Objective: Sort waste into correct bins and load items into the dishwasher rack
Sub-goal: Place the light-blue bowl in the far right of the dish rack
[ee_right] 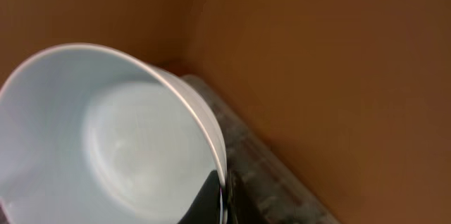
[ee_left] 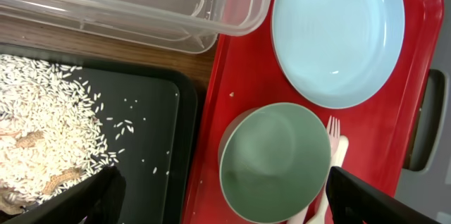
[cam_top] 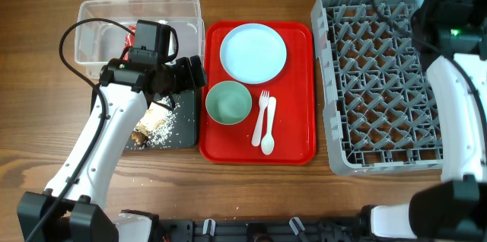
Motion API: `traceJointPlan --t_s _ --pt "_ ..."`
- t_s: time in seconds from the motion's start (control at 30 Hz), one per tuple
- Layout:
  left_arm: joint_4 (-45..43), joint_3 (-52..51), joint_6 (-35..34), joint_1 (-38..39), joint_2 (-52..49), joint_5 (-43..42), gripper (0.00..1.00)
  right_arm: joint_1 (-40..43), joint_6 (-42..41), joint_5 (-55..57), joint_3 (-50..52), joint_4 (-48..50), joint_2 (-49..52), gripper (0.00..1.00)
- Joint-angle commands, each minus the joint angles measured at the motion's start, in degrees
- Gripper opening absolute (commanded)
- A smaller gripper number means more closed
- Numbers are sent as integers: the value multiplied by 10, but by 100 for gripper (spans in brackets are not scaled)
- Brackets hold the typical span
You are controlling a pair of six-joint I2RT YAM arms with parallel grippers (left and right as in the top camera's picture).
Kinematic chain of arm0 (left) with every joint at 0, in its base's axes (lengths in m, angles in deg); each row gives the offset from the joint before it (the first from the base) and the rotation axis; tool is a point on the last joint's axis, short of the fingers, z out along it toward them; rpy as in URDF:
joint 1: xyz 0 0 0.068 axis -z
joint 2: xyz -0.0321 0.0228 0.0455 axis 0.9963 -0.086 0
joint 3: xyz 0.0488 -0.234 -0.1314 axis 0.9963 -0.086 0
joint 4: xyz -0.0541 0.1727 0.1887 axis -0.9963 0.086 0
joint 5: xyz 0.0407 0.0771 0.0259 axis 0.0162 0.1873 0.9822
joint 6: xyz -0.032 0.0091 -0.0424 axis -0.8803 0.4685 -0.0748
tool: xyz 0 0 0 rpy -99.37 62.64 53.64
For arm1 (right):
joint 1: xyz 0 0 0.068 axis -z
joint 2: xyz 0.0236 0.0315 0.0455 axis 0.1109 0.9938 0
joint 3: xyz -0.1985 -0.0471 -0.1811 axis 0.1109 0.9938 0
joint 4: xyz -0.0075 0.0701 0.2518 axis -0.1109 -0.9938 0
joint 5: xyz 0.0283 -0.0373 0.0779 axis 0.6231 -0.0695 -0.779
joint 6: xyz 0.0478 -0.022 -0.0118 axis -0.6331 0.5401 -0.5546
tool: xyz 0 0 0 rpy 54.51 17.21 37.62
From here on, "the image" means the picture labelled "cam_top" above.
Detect rice and food scraps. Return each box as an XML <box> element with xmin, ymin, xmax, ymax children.
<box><xmin>130</xmin><ymin>97</ymin><xmax>178</xmax><ymax>149</ymax></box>

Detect red snack wrapper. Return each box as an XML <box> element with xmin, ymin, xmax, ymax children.
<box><xmin>121</xmin><ymin>25</ymin><xmax>136</xmax><ymax>61</ymax></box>

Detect green bowl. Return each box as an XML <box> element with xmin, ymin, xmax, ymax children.
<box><xmin>205</xmin><ymin>81</ymin><xmax>253</xmax><ymax>126</ymax></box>

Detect light blue plate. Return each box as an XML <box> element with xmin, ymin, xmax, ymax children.
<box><xmin>219</xmin><ymin>23</ymin><xmax>288</xmax><ymax>84</ymax></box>

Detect white plastic fork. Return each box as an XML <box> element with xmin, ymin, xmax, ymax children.
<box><xmin>251</xmin><ymin>90</ymin><xmax>270</xmax><ymax>147</ymax></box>

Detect white plastic spoon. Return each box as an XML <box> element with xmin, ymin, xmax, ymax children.
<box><xmin>260</xmin><ymin>97</ymin><xmax>277</xmax><ymax>155</ymax></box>

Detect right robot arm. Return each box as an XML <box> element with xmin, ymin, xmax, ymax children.
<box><xmin>368</xmin><ymin>0</ymin><xmax>486</xmax><ymax>241</ymax></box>

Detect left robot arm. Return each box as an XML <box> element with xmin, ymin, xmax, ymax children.
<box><xmin>18</xmin><ymin>56</ymin><xmax>206</xmax><ymax>241</ymax></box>

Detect clear plastic waste bin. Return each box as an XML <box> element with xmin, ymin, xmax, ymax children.
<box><xmin>75</xmin><ymin>0</ymin><xmax>205</xmax><ymax>80</ymax></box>

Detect grey dishwasher rack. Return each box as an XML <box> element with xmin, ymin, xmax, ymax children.
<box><xmin>311</xmin><ymin>0</ymin><xmax>443</xmax><ymax>175</ymax></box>

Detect black plastic tray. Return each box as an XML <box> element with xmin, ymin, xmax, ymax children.
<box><xmin>90</xmin><ymin>83</ymin><xmax>197</xmax><ymax>153</ymax></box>

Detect red serving tray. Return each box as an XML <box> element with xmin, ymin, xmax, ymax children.
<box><xmin>199</xmin><ymin>21</ymin><xmax>317</xmax><ymax>164</ymax></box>

